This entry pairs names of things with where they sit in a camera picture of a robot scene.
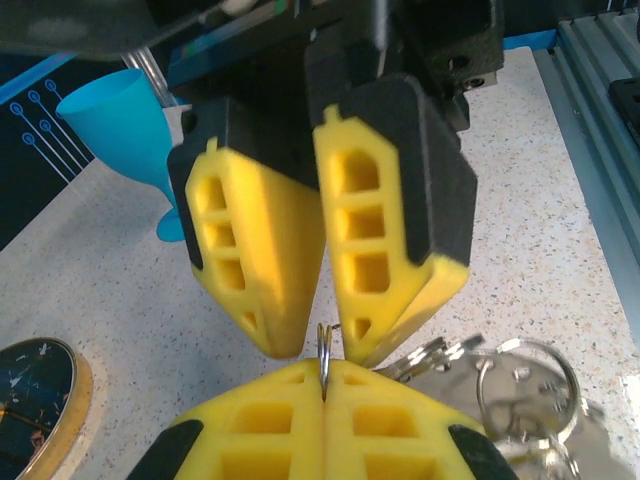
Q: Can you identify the teal plastic goblet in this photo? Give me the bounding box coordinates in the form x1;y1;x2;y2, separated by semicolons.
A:
54;67;187;245

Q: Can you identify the silver metal key plate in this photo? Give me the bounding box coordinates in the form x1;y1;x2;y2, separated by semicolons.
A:
394;344;624;480

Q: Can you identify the round gold-rimmed dark plate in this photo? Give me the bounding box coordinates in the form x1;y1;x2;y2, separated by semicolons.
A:
0;337;95;480

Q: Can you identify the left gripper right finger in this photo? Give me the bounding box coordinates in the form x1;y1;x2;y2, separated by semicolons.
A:
324;359;520;480

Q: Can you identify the large silver split key ring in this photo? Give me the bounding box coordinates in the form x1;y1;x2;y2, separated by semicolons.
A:
476;338;582;444

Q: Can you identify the aluminium frame post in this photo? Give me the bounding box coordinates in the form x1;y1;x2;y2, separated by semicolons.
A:
121;43;177;109

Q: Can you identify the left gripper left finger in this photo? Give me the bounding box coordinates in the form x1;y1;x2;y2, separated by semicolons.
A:
133;357;326;480

